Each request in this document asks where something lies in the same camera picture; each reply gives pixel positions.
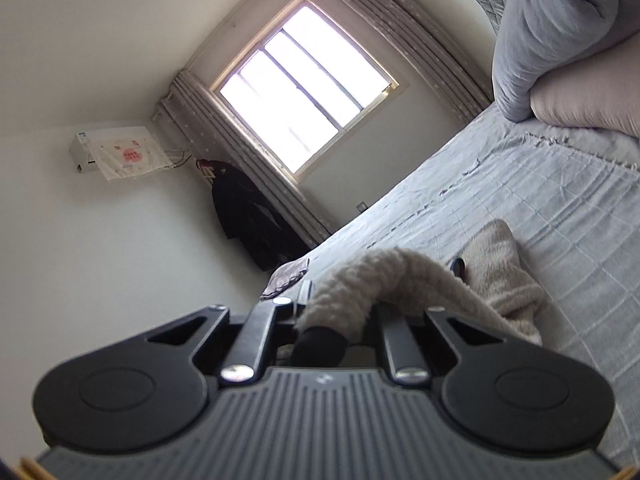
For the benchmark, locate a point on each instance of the pink pillow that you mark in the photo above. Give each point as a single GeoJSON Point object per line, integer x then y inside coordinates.
{"type": "Point", "coordinates": [585, 105]}

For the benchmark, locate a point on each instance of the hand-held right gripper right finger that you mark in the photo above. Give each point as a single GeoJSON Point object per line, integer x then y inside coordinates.
{"type": "Point", "coordinates": [402, 345]}

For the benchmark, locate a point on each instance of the grey duvet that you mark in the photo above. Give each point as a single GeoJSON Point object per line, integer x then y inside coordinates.
{"type": "Point", "coordinates": [550, 35]}

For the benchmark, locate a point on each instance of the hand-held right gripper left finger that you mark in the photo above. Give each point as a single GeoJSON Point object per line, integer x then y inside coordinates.
{"type": "Point", "coordinates": [260, 332]}

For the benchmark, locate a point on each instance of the folded grey cloth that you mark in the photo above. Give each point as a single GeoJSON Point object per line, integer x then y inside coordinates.
{"type": "Point", "coordinates": [287, 277]}

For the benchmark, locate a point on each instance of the cream fleece zip jacket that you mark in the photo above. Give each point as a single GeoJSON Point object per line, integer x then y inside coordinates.
{"type": "Point", "coordinates": [395, 270]}

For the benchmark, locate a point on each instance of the grey dotted curtain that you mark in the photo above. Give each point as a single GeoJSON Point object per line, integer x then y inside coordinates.
{"type": "Point", "coordinates": [425, 35]}
{"type": "Point", "coordinates": [240, 160]}

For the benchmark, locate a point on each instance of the dark hanging garment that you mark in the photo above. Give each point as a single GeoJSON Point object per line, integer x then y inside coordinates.
{"type": "Point", "coordinates": [250, 215]}

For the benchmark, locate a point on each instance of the window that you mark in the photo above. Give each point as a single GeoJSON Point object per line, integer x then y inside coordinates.
{"type": "Point", "coordinates": [305, 85]}

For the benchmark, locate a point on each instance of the wall air conditioner with cover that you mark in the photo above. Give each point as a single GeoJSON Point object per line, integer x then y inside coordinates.
{"type": "Point", "coordinates": [117, 152]}

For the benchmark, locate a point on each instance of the bed with grey checked bedspread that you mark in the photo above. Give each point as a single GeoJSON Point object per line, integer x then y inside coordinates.
{"type": "Point", "coordinates": [550, 200]}

